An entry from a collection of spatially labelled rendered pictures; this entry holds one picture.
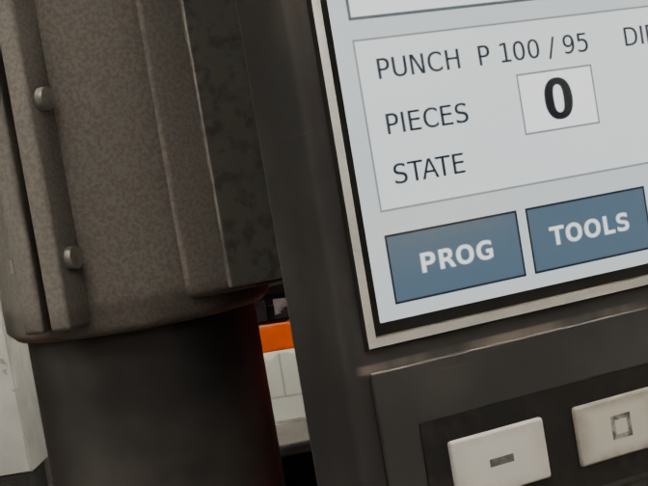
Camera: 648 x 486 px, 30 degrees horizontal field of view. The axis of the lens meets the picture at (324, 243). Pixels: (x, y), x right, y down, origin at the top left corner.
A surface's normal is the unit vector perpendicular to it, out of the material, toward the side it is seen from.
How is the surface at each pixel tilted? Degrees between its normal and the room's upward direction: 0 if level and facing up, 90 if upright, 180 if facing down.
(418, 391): 90
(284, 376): 90
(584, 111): 90
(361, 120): 90
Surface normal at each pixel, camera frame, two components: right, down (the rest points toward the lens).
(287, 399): -0.01, 0.06
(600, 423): 0.40, -0.02
